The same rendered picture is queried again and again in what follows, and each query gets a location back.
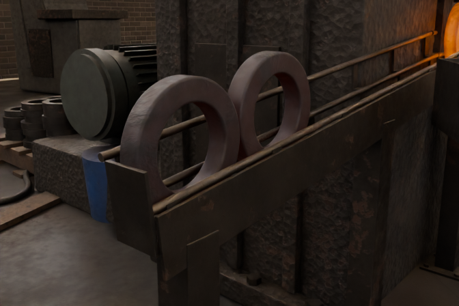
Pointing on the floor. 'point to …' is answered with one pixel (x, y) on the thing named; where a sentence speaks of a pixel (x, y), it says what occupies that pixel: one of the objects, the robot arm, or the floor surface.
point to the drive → (93, 115)
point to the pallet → (31, 130)
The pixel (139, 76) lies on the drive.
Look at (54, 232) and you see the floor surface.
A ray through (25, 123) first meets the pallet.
